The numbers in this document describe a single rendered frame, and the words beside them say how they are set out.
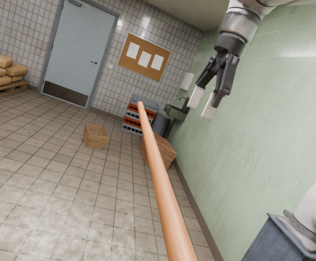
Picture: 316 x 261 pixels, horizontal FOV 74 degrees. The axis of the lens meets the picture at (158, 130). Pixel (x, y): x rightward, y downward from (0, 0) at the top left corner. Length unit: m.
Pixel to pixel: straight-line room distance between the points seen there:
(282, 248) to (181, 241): 0.81
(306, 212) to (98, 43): 4.60
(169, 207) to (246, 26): 0.46
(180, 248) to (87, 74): 4.83
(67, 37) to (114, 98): 1.56
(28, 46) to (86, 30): 1.24
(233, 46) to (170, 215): 0.44
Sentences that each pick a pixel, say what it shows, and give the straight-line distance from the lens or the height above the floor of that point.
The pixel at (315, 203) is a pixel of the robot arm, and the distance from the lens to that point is 1.00.
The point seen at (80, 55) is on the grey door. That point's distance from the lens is 5.00.
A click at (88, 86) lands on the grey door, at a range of 5.01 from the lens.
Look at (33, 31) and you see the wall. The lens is 5.31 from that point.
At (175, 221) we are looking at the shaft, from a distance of 0.28.
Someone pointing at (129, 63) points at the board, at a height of 1.32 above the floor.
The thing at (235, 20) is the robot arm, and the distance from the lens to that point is 0.60.
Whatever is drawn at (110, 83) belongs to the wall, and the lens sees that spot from 4.97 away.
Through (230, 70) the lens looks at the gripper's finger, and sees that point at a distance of 0.55.
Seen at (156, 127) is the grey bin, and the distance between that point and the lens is 4.61.
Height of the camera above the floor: 1.36
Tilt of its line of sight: 14 degrees down
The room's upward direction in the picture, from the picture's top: 23 degrees clockwise
